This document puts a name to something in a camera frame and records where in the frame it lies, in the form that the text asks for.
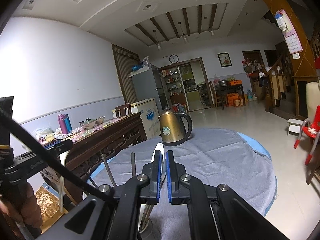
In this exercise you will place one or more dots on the lidded ceramic bowl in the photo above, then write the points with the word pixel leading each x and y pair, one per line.
pixel 88 123

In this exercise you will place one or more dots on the grey table cloth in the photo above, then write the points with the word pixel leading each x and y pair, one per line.
pixel 218 156

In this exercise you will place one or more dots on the wooden stair railing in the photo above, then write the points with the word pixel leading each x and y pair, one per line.
pixel 275 86

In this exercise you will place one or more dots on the red child's chair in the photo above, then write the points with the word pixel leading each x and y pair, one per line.
pixel 311 130

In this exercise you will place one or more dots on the purple thermos bottle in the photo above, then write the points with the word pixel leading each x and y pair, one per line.
pixel 61 120

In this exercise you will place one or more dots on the dark side table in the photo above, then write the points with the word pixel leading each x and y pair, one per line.
pixel 231 93

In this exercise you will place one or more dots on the wooden dining chair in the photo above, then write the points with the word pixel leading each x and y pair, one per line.
pixel 123 110

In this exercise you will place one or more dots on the gold electric kettle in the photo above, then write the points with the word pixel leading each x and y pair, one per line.
pixel 176 127

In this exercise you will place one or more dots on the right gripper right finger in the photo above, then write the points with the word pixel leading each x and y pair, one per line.
pixel 178 182

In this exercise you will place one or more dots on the beige armchair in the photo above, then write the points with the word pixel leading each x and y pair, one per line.
pixel 312 99

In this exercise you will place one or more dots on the dark cylindrical utensil holder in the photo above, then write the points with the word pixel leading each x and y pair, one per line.
pixel 150 232

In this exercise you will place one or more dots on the framed wall picture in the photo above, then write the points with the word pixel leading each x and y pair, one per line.
pixel 224 60

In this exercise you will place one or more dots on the white ceramic spoon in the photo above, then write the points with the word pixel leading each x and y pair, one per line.
pixel 160 147

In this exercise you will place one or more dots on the blue thermos bottle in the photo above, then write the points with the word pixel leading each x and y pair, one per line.
pixel 68 123

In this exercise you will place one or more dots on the white step stool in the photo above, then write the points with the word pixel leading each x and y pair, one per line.
pixel 294 126

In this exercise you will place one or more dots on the carved dark wooden sideboard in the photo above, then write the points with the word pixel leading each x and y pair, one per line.
pixel 105 140

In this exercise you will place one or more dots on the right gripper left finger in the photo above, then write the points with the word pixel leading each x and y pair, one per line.
pixel 150 192

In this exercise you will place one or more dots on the dark chopstick four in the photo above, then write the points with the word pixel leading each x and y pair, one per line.
pixel 133 164

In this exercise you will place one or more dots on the grey refrigerator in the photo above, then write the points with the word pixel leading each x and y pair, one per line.
pixel 147 84

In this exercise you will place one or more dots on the dark chopstick five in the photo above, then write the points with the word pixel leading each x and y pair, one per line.
pixel 107 168

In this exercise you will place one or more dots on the pink wall calendar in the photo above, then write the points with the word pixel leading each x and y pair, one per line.
pixel 289 33

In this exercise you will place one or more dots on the white chest freezer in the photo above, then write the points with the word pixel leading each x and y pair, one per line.
pixel 149 115

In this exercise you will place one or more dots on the person's left hand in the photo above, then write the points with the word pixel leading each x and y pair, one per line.
pixel 30 212

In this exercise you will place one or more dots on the round wall clock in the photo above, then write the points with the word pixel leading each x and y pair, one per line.
pixel 173 59

